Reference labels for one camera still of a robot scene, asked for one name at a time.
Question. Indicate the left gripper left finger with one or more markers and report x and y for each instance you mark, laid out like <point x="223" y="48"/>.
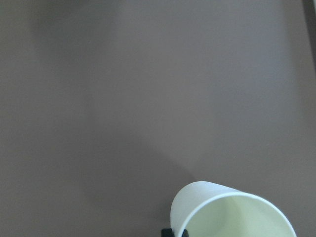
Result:
<point x="168" y="232"/>

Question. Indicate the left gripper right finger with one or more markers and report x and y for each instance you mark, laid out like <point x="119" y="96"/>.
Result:
<point x="185" y="233"/>

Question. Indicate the white plastic cup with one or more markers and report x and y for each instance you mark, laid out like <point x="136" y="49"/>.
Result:
<point x="205" y="209"/>

